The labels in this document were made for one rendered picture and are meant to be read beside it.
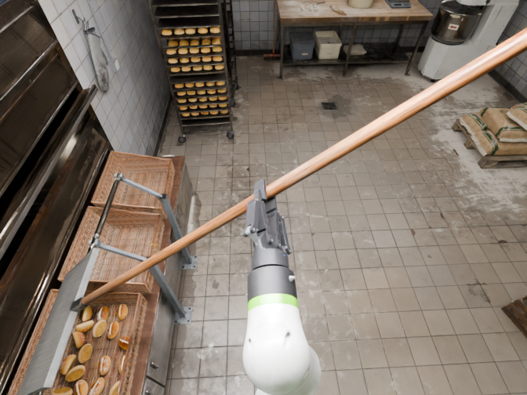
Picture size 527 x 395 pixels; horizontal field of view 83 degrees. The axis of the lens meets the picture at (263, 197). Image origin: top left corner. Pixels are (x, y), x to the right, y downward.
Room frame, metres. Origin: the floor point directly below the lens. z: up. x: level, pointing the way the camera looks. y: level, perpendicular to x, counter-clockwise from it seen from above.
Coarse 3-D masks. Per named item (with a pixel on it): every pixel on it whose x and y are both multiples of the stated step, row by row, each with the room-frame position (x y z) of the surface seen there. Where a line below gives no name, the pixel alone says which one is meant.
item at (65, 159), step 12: (84, 120) 1.84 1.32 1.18; (84, 132) 1.72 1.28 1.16; (72, 144) 1.57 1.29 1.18; (60, 156) 1.45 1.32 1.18; (72, 156) 1.48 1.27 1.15; (60, 168) 1.34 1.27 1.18; (48, 180) 1.23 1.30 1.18; (60, 180) 1.27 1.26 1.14; (48, 192) 1.14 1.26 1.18; (36, 204) 1.05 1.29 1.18; (48, 204) 1.08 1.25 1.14; (36, 216) 0.97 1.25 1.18; (24, 228) 0.89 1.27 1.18; (12, 240) 0.81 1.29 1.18; (24, 240) 0.82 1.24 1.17; (12, 252) 0.74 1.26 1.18; (0, 264) 0.68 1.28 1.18; (12, 264) 0.68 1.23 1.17; (0, 276) 0.62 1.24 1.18; (0, 288) 0.56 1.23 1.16
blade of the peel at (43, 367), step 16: (96, 256) 0.67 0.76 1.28; (80, 272) 0.63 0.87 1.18; (64, 288) 0.59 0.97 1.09; (80, 288) 0.51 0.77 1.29; (64, 304) 0.49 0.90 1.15; (48, 320) 0.45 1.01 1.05; (64, 320) 0.41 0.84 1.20; (48, 336) 0.36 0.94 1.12; (64, 336) 0.32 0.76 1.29; (48, 352) 0.29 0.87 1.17; (32, 368) 0.25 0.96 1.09; (48, 368) 0.22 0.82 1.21; (32, 384) 0.18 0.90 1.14; (48, 384) 0.16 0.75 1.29
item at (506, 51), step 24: (504, 48) 0.48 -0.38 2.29; (456, 72) 0.48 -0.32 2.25; (480, 72) 0.47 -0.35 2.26; (432, 96) 0.47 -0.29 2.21; (384, 120) 0.47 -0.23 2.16; (336, 144) 0.47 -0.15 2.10; (360, 144) 0.46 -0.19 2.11; (312, 168) 0.46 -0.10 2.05; (216, 216) 0.47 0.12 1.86; (192, 240) 0.44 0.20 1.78; (144, 264) 0.44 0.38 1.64
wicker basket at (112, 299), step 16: (48, 304) 0.61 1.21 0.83; (96, 304) 0.69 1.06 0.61; (112, 304) 0.70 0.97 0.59; (128, 304) 0.70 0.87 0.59; (144, 304) 0.68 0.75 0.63; (80, 320) 0.60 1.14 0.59; (96, 320) 0.60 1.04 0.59; (112, 320) 0.60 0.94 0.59; (128, 320) 0.60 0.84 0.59; (32, 336) 0.43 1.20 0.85; (128, 336) 0.50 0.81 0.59; (32, 352) 0.37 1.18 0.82; (64, 352) 0.41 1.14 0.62; (96, 352) 0.42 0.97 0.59; (112, 352) 0.42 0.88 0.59; (128, 352) 0.39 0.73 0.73; (96, 368) 0.33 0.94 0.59; (112, 368) 0.33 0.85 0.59; (128, 368) 0.32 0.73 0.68; (16, 384) 0.23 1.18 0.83; (64, 384) 0.26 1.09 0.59; (112, 384) 0.26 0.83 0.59; (128, 384) 0.25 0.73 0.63
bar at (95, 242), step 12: (120, 180) 1.28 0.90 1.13; (108, 204) 1.06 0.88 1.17; (168, 204) 1.29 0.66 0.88; (168, 216) 1.28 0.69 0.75; (96, 228) 0.89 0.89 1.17; (96, 240) 0.82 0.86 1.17; (120, 252) 0.81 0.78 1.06; (192, 264) 1.28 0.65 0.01; (156, 276) 0.80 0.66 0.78; (168, 288) 0.81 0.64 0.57; (180, 312) 0.80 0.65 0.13
